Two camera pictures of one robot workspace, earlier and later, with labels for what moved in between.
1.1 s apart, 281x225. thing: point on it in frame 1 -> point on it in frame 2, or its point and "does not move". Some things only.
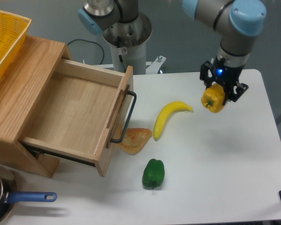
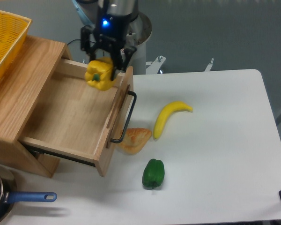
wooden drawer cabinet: (17, 93) does not move
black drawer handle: (120, 139) does not move
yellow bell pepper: (213, 98) -> (99, 73)
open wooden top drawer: (83, 113) does not move
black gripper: (225, 77) -> (112, 30)
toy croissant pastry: (135, 139) does not move
